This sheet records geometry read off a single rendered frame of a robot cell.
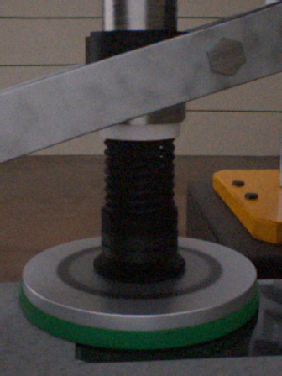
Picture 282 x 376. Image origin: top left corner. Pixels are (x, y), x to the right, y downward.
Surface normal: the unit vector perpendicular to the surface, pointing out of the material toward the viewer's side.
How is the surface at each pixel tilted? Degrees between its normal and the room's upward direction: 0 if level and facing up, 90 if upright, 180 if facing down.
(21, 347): 0
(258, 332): 0
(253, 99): 90
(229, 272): 0
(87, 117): 90
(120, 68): 90
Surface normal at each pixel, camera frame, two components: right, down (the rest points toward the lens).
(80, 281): 0.00, -0.98
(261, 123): -0.01, 0.22
